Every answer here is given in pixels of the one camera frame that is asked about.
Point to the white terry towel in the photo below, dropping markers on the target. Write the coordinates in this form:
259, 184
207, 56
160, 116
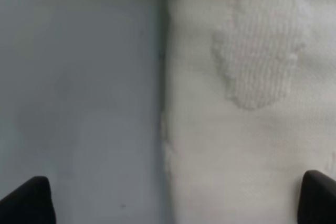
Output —
250, 106

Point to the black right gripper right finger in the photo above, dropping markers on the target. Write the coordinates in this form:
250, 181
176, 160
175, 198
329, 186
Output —
317, 199

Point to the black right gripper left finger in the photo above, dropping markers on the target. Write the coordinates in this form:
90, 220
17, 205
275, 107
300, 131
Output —
29, 203

